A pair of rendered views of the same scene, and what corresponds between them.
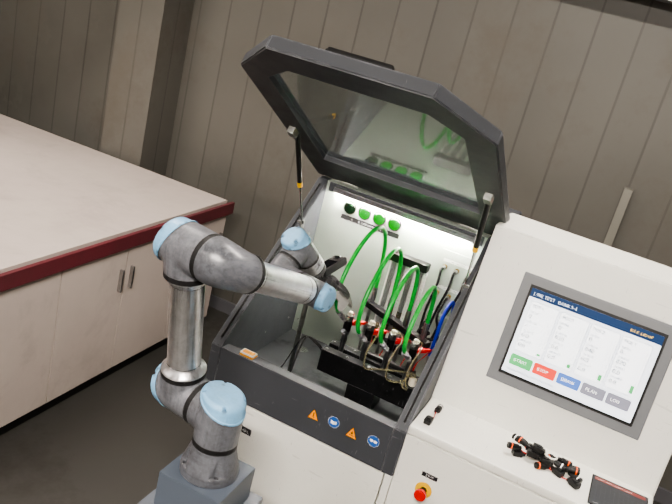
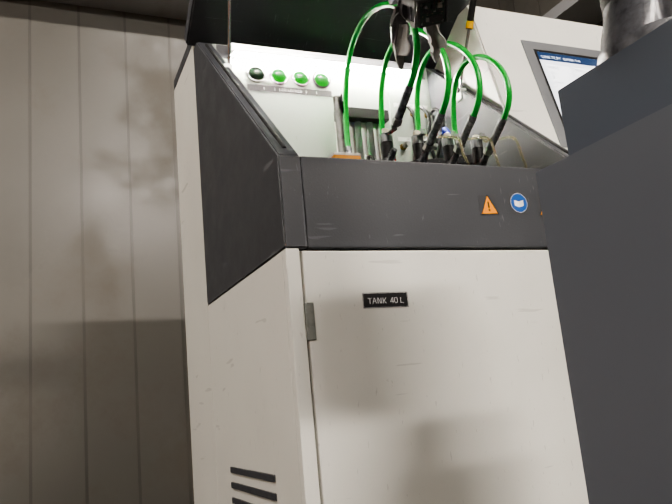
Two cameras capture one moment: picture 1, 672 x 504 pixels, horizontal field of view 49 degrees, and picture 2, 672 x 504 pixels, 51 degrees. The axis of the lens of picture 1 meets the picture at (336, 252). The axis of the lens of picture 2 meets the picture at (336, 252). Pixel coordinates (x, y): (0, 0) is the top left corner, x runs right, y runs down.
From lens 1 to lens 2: 230 cm
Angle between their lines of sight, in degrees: 54
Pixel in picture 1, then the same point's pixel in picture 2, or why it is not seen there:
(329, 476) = (548, 300)
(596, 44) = not seen: hidden behind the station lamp
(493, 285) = (504, 59)
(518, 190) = not seen: hidden behind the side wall
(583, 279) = (564, 36)
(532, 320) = (557, 80)
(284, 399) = (438, 202)
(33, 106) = not seen: outside the picture
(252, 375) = (372, 184)
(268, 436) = (438, 286)
